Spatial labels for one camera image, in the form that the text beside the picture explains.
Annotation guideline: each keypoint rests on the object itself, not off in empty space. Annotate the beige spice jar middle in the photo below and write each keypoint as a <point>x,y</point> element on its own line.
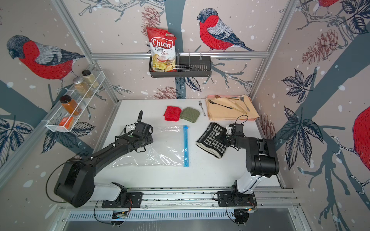
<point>82,88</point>

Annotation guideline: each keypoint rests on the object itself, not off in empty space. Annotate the pink tray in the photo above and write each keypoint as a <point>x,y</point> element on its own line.
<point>213,97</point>

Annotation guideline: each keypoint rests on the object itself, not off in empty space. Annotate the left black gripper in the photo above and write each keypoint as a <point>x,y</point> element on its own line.
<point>151,139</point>

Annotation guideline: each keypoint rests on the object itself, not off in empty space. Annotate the clear acrylic wall shelf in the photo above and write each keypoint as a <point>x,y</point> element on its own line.
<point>53,123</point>

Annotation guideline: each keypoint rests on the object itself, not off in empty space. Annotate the red Chuba chips bag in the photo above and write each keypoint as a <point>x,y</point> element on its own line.
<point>162,47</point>

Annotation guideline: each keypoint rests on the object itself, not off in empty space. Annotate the beige spice jar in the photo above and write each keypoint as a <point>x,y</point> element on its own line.
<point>90,79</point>
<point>82,88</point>

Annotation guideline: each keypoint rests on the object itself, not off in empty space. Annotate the black fork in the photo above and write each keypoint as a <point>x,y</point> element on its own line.
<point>214,103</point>

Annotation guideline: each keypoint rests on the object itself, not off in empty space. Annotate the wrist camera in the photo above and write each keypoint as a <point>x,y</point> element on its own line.
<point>143,129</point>
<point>235,129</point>

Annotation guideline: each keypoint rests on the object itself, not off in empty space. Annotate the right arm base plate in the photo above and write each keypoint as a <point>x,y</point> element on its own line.
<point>228,199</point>

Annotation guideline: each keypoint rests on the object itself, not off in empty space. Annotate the black white houndstooth scarf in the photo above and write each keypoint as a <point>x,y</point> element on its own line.
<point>210,140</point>

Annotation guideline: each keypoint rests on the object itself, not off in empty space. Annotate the beige tongs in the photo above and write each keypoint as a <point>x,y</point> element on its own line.
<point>236,106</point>

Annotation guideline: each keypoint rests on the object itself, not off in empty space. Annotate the black wall basket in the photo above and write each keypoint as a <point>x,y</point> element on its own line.
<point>183,67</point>

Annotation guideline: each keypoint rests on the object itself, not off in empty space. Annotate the beige cloth napkin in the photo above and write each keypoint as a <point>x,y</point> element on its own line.
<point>217,113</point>

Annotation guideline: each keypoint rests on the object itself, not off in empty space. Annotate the small orange box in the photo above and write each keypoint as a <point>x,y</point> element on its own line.
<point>67,122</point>

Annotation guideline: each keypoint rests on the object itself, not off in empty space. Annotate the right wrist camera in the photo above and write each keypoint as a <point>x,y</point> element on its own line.
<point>235,129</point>

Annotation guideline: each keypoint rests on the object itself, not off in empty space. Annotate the beige spice jar rear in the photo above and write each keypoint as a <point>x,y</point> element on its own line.
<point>90,79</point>

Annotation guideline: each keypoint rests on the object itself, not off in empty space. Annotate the red knitted scarf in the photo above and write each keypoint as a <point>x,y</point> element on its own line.
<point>172,113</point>

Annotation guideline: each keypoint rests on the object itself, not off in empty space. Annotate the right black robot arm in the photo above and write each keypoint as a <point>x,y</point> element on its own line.
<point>261,161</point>

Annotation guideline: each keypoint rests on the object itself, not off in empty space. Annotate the clear plastic vacuum bag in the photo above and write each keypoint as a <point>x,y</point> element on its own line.
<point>166,150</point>

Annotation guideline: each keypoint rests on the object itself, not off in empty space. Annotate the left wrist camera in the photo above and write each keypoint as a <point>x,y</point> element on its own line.
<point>143,129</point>

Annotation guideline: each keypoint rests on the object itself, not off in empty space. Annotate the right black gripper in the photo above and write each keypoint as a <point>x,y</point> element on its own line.
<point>221,138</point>

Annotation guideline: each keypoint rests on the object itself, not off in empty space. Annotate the gold spoon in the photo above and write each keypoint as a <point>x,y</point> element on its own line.
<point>230,98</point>

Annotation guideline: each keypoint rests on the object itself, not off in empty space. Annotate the white handled fork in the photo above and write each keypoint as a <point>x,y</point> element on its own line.
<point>202,109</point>

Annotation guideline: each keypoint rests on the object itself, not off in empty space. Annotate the orange spice jar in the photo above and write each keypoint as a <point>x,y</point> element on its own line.
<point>70,105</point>

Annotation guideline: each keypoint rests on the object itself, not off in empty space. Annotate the silver spoon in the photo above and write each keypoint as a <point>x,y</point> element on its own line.
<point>242,98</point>

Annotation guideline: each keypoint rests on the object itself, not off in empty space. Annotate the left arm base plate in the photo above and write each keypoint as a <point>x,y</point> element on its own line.
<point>133,200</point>

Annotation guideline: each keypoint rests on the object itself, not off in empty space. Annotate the olive green knitted scarf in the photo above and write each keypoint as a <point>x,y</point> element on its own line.
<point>190,114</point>

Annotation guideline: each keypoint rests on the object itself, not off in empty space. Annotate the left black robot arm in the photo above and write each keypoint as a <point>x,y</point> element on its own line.
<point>75,184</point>

